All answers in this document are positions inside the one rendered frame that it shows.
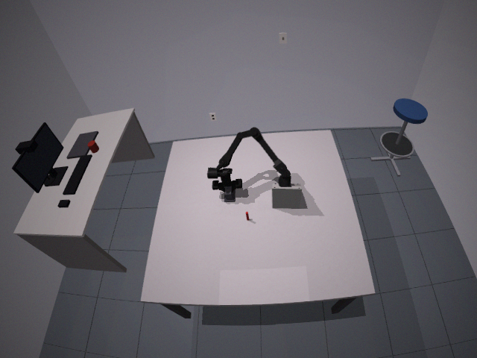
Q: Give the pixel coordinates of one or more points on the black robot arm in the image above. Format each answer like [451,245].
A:
[213,173]

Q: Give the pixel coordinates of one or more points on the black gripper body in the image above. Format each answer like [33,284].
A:
[235,183]

